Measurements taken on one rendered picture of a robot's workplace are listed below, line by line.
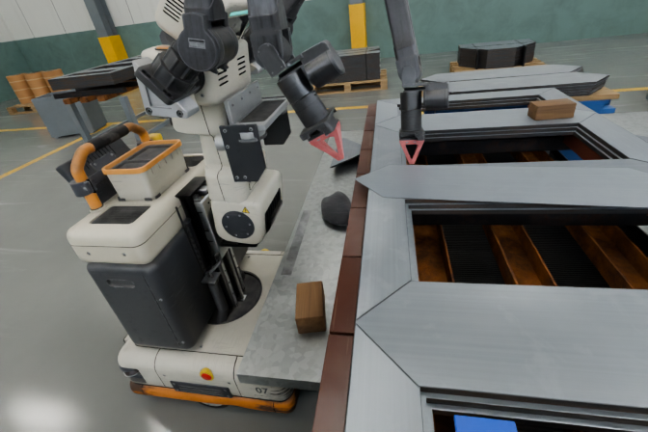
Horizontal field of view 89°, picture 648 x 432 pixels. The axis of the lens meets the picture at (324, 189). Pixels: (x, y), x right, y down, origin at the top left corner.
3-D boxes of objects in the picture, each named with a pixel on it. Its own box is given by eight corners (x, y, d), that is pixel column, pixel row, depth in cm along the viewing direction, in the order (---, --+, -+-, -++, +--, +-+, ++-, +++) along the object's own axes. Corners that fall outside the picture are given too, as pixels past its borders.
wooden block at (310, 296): (299, 298, 79) (296, 283, 77) (324, 295, 79) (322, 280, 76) (298, 335, 70) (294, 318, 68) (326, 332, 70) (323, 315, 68)
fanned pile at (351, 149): (367, 137, 162) (366, 129, 160) (362, 175, 129) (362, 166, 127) (342, 138, 164) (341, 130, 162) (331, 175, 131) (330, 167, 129)
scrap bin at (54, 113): (108, 123, 518) (91, 86, 489) (94, 133, 480) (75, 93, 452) (67, 129, 515) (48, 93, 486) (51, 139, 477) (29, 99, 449)
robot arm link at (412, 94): (401, 88, 94) (398, 89, 89) (426, 86, 92) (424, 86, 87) (402, 113, 96) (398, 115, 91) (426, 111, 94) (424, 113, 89)
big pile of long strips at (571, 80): (575, 73, 175) (578, 62, 172) (619, 94, 141) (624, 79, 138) (418, 86, 191) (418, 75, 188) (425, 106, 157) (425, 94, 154)
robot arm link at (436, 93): (406, 67, 94) (401, 65, 86) (449, 62, 90) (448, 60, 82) (407, 109, 97) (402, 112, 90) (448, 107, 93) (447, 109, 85)
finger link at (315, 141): (357, 144, 74) (336, 107, 71) (354, 157, 68) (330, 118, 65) (331, 156, 77) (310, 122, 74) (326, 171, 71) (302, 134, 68)
